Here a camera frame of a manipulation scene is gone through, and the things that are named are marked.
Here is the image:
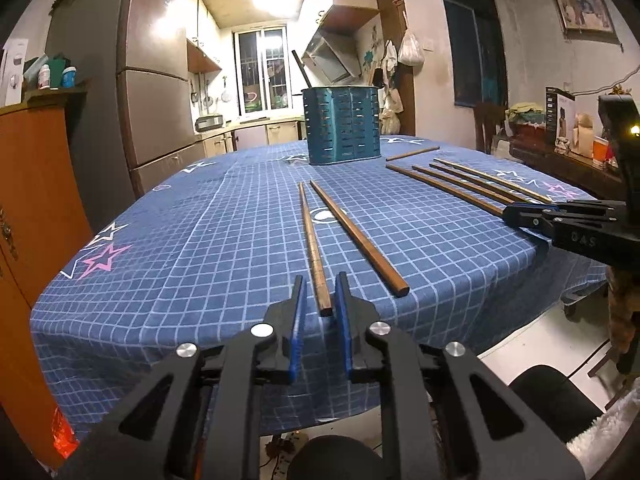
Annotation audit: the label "basket of cloths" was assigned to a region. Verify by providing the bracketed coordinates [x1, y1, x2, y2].
[505, 102, 547, 138]

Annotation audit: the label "beige paper bag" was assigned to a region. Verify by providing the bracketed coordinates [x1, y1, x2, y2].
[572, 112, 596, 153]

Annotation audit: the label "orange wooden cabinet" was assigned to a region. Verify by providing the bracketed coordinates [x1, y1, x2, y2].
[0, 92, 93, 468]

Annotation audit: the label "wooden door frame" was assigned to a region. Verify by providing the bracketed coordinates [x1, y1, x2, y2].
[175, 0, 418, 137]

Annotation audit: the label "red plastic bag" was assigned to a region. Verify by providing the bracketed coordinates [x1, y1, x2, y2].
[50, 407, 81, 461]

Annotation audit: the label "dark window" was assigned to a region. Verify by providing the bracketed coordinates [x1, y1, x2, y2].
[437, 0, 508, 108]

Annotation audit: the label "wall cable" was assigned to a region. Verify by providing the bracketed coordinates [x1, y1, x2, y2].
[570, 62, 640, 96]

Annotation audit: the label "teal metal utensil holder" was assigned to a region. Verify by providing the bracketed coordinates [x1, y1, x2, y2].
[300, 85, 382, 167]

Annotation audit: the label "kitchen window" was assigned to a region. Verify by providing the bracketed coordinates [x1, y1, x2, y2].
[232, 27, 292, 113]

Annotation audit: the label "hanging cloths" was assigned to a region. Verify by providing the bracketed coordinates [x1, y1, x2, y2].
[372, 40, 405, 133]

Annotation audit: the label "white power strip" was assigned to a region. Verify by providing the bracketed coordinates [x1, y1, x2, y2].
[267, 432, 310, 458]

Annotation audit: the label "kitchen base cabinets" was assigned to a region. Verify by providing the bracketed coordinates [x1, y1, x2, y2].
[195, 120, 308, 158]

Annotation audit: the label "silver refrigerator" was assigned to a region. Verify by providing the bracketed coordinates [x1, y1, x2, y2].
[45, 0, 198, 196]

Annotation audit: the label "white plastic bag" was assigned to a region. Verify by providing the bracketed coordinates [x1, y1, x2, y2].
[397, 12, 425, 67]

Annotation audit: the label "white fluffy cloth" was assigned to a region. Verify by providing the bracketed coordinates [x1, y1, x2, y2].
[565, 395, 640, 461]

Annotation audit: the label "dark round object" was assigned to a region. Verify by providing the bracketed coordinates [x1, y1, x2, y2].
[291, 435, 387, 480]
[509, 364, 605, 445]

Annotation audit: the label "black product box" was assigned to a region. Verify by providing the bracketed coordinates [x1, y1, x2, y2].
[545, 86, 576, 147]

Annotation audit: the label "wooden chair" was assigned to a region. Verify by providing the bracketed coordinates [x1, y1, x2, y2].
[474, 101, 511, 155]

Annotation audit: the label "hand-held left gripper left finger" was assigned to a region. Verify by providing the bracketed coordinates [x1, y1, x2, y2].
[57, 275, 307, 480]

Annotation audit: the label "green container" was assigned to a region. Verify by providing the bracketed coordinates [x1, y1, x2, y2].
[47, 53, 71, 89]

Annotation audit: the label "steel range hood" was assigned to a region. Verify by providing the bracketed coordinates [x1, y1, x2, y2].
[300, 27, 363, 86]

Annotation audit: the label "framed picture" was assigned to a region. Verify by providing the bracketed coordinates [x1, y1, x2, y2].
[550, 0, 617, 36]

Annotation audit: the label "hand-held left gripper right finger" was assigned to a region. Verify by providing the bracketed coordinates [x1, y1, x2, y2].
[334, 271, 586, 480]

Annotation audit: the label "kitchen wall cabinet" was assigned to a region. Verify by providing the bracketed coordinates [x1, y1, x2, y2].
[317, 0, 381, 36]
[186, 0, 223, 73]

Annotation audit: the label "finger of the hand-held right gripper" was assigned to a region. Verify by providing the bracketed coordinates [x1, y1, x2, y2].
[537, 199, 626, 223]
[502, 202, 556, 236]

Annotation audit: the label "dark wooden side table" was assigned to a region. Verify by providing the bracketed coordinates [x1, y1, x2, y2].
[492, 130, 626, 201]

